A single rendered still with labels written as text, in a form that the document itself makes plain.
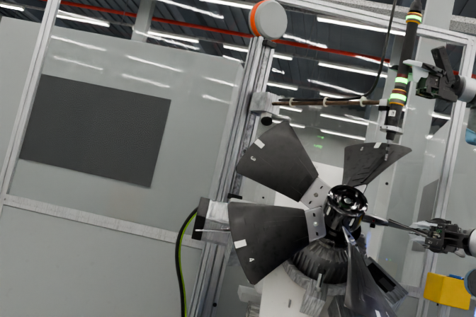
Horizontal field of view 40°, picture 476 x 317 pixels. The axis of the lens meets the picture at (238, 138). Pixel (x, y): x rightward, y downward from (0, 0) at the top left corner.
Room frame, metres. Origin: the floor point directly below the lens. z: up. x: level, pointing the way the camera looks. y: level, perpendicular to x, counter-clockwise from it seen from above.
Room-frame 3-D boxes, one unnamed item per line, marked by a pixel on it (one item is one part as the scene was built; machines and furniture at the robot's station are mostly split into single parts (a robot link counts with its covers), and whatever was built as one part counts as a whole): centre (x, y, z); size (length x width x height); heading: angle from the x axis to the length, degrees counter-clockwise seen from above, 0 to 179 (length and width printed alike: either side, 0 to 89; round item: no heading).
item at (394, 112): (1.90, -0.44, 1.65); 0.04 x 0.04 x 0.46
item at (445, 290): (2.20, -0.79, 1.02); 0.16 x 0.10 x 0.11; 1
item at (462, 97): (1.94, -0.63, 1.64); 0.08 x 0.05 x 0.08; 11
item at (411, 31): (1.90, -0.44, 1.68); 0.03 x 0.03 x 0.21
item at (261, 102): (2.41, -0.07, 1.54); 0.10 x 0.07 x 0.08; 36
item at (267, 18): (2.48, -0.01, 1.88); 0.17 x 0.15 x 0.16; 91
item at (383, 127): (1.91, -0.43, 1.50); 0.09 x 0.07 x 0.10; 36
